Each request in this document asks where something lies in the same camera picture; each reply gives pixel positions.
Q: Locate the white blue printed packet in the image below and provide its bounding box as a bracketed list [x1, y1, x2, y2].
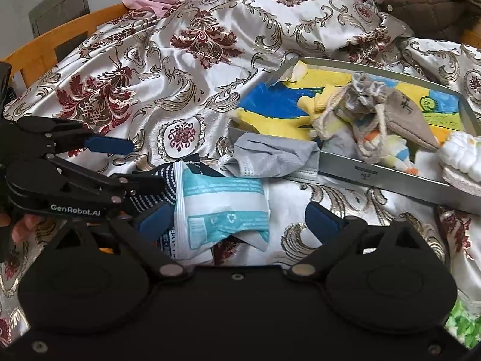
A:
[160, 227, 215, 266]

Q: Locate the white teal wipes packet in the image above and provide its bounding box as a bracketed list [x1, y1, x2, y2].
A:
[175, 160, 271, 262]

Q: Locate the white sock with coloured stripes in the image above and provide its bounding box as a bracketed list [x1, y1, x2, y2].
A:
[353, 128, 419, 175]

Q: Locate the grey face mask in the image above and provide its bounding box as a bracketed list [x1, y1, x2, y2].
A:
[218, 132, 321, 180]

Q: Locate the wooden bed frame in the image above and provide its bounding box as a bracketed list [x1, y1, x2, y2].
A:
[0, 3, 130, 89]

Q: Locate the floral satin bedspread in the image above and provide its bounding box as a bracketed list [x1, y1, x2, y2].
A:
[0, 0, 481, 347]

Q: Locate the yellow ribbed cloth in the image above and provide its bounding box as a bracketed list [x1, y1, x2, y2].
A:
[297, 85, 339, 116]

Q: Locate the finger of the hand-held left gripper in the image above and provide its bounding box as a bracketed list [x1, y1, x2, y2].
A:
[49, 156, 167, 202]
[17, 116, 135, 156]

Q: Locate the beige drawstring pouch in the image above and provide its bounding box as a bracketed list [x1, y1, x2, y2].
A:
[310, 72, 440, 164]

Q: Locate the person's left hand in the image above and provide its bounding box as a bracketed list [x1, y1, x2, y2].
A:
[0, 212, 43, 244]

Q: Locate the grey sock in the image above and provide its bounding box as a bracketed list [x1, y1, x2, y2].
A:
[321, 130, 357, 155]

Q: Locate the grey metal tray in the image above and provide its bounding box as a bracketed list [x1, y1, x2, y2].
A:
[231, 56, 481, 215]

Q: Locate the white fluffy cloth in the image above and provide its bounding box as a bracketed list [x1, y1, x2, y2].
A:
[438, 131, 481, 198]

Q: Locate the brown quilted jacket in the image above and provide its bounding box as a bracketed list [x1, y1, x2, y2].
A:
[383, 0, 481, 44]

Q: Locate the grey panelled door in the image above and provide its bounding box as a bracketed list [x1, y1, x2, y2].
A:
[28, 0, 91, 39]

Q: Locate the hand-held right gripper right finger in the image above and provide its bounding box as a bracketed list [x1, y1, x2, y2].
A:
[287, 201, 437, 277]

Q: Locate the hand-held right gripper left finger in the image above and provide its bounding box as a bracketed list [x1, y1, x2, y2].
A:
[28, 201, 188, 281]

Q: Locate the green patterned cloth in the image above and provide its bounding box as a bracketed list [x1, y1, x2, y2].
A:
[445, 299, 481, 348]

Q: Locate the navy white patterned sock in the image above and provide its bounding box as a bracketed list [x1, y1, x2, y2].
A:
[126, 153, 226, 217]

